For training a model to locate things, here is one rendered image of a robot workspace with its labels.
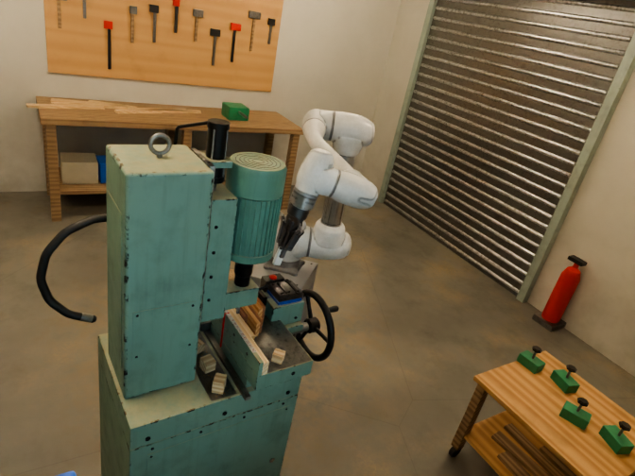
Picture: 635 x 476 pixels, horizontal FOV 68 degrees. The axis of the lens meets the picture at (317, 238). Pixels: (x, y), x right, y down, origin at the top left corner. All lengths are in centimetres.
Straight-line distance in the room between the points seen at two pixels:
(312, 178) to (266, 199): 27
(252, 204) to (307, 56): 396
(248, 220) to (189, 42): 348
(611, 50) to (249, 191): 322
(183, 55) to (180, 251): 356
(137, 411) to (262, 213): 68
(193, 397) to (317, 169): 83
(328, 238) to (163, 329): 112
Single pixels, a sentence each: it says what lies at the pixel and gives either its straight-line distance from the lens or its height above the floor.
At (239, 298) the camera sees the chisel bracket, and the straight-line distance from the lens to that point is 161.
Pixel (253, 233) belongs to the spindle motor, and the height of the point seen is 131.
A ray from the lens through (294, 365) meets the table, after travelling 159.
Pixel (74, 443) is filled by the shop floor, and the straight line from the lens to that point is 257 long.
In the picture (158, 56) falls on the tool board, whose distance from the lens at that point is 471.
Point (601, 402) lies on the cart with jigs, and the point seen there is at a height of 53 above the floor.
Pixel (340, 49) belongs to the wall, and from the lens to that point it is 545.
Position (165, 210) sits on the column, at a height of 142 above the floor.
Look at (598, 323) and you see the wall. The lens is 423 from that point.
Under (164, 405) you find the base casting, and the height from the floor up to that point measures 80.
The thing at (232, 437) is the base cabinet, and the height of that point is 61.
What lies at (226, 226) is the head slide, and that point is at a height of 134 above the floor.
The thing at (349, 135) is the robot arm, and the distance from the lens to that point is 213.
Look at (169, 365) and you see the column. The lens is 156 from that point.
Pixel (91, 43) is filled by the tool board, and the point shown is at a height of 131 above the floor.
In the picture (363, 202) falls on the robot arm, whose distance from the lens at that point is 166.
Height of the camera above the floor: 195
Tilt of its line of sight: 26 degrees down
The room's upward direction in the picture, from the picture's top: 12 degrees clockwise
